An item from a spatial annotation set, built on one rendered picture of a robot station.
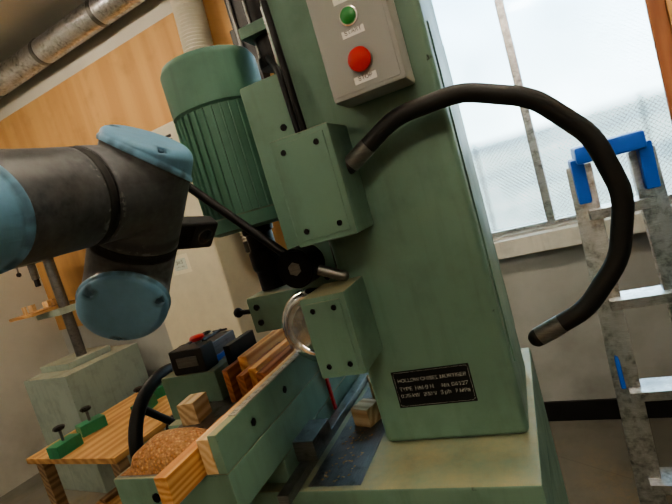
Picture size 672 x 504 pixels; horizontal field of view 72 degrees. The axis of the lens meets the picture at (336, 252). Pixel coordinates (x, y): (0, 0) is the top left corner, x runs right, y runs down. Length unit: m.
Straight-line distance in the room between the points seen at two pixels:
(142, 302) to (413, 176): 0.39
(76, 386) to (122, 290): 2.54
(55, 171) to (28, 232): 0.05
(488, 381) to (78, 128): 3.09
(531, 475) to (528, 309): 1.55
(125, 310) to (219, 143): 0.39
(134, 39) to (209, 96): 2.25
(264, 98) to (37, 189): 0.47
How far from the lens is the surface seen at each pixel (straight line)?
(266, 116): 0.80
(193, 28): 2.58
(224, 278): 2.40
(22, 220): 0.40
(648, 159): 1.42
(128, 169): 0.46
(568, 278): 2.16
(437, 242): 0.68
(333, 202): 0.62
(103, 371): 3.12
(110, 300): 0.52
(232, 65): 0.86
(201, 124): 0.85
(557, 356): 2.28
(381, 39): 0.63
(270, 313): 0.89
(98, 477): 3.19
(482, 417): 0.76
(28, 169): 0.41
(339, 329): 0.65
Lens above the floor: 1.20
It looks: 6 degrees down
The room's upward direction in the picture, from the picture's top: 16 degrees counter-clockwise
